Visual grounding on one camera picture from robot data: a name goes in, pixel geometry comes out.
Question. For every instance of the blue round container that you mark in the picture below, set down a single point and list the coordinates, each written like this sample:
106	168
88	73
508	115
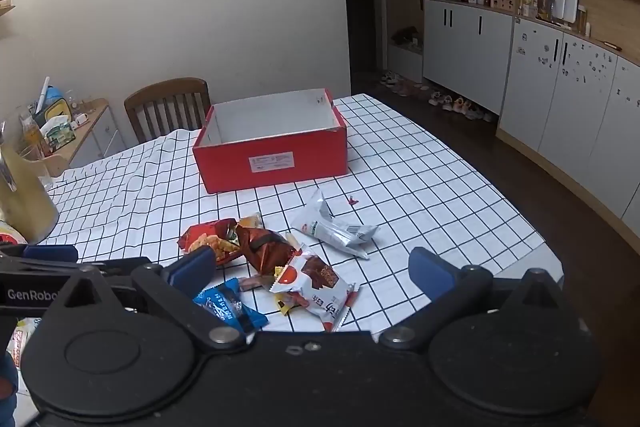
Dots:
57	93

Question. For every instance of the beige rounded object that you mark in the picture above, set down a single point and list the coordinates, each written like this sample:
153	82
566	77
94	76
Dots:
25	207

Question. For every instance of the small pale yellow packet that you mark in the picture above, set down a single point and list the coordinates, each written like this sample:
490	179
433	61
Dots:
250	221

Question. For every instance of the yellow box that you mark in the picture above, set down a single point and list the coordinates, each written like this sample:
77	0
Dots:
57	108

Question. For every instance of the white tall cabinet row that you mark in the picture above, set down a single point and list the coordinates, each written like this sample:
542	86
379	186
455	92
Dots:
565	107

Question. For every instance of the orange bottle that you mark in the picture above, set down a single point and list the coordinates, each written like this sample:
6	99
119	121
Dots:
35	139

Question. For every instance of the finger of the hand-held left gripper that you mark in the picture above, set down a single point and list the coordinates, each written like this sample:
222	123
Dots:
50	253
40	268

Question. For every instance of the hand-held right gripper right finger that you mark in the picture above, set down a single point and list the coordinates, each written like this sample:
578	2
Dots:
430	274

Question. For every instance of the brown orange snack packet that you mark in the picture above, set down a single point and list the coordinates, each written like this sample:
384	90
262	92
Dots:
265	252

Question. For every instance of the small drawer cabinet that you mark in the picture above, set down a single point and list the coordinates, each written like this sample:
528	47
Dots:
95	142

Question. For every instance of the silver snack packet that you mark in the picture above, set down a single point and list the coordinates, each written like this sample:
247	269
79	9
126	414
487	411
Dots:
330	229

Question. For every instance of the colourful printed cloth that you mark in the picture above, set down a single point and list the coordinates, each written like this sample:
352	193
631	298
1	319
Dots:
22	342

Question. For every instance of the blue snack packet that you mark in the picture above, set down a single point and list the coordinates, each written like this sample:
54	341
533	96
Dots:
225	307

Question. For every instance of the wooden chair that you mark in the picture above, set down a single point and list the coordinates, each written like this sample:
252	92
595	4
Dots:
165	94

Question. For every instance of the red cardboard box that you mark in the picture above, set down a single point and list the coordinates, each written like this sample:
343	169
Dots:
225	167

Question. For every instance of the white and red snack packet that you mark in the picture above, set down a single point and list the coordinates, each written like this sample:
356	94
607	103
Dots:
310	287

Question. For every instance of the red chips packet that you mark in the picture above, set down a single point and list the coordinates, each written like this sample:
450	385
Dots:
210	239

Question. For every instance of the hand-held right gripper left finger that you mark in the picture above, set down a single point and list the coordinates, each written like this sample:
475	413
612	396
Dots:
192	269

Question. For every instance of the dark bag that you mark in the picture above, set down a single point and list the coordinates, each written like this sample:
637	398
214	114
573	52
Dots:
405	37

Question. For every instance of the white shoe bench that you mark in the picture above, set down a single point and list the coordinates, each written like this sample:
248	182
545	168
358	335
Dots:
406	62

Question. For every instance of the row of shoes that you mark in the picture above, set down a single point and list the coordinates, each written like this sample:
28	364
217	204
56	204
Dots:
450	99

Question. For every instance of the green and white tissue pack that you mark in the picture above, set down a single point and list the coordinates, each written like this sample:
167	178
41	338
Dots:
59	134

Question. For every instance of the white flat appliance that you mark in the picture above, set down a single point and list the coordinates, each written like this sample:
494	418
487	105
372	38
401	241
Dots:
566	7

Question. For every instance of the small white charger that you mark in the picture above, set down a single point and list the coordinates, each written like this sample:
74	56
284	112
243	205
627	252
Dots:
81	119

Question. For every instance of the wooden rack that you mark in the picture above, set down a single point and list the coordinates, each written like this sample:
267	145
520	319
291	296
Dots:
55	162

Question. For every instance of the white stick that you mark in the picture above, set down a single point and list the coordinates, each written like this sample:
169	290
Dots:
44	94

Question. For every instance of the white lower cabinet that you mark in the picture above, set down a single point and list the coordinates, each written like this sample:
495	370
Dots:
465	57

